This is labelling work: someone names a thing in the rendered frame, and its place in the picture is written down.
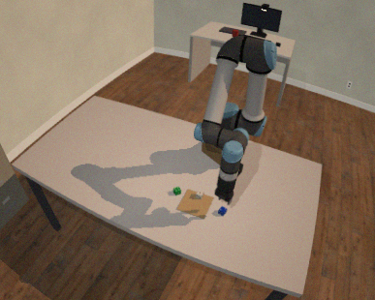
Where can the green die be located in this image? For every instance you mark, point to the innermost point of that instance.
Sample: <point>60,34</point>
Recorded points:
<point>177,191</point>

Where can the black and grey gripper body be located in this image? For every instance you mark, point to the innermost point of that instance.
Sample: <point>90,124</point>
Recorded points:
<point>225,189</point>

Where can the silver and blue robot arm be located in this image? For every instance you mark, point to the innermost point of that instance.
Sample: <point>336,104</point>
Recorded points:
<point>258,56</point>

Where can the blue die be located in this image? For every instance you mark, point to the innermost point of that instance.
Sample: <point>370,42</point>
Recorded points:
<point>222,211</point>

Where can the tan square mat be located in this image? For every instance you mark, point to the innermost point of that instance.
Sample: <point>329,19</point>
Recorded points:
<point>195,206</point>

